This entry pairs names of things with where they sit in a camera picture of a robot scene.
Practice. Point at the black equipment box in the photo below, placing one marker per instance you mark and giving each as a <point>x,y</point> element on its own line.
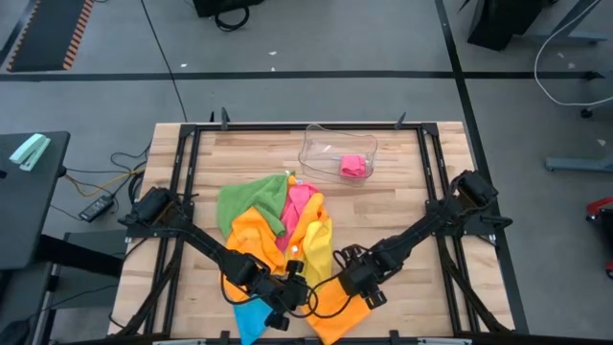
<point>225,6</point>

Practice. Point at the black cabinet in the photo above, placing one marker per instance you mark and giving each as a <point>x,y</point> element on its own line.
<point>503,21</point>

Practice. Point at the blue microfiber towel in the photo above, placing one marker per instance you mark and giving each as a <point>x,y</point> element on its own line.
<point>249,321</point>

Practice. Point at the yellow microfiber towel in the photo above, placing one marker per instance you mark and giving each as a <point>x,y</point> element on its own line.
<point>318,249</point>

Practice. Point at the grey desk foot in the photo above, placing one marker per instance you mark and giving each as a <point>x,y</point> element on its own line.
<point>579,164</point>

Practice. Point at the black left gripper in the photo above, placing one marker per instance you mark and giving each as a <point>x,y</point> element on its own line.
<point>285,292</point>

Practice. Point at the black frame clamp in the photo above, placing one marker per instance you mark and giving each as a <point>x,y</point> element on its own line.
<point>224,337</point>
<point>225,119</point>
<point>400,121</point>
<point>393,337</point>

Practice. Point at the black desk crossbeam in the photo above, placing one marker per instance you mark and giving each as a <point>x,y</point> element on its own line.
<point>76,254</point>

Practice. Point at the clear plastic bin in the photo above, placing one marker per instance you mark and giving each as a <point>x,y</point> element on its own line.
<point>325,144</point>

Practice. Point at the silver bracket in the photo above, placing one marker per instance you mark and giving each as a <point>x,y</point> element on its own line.
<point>179,342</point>
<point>445,341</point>

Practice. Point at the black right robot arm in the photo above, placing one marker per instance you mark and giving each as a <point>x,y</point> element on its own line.
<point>421,230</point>

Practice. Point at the grey desk leg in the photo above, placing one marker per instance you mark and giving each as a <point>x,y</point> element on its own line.
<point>574,36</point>

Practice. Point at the green microfiber towel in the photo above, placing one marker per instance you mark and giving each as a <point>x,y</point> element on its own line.
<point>244,196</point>

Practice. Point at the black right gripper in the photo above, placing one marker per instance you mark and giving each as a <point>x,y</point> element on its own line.
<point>359,278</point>

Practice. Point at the black mat with orange edge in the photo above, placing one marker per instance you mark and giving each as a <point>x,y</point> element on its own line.
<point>48,33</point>

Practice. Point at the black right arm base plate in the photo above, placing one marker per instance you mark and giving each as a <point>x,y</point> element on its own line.
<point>483,227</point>

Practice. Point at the red cart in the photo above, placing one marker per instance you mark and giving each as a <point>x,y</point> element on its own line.
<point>601,206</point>

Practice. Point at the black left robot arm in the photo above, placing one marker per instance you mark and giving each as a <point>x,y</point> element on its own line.
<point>201,239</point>

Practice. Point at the black power adapter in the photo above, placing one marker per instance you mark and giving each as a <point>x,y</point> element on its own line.
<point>96,207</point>

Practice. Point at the pink microfiber towel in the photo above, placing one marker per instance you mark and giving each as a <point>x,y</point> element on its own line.
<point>353,166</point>
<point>297,199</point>

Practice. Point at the black aluminium table frame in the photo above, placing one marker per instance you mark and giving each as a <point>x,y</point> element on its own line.
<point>287,127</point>

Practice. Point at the mint green stapler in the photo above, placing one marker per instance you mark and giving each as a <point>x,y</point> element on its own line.
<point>29,151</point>

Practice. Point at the black side table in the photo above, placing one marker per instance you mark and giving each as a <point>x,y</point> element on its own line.
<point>29,215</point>

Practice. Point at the black caster wheel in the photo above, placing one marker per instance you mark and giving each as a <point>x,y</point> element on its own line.
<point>586,113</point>

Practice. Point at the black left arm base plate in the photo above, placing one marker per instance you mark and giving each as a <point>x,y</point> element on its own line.
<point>143,232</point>

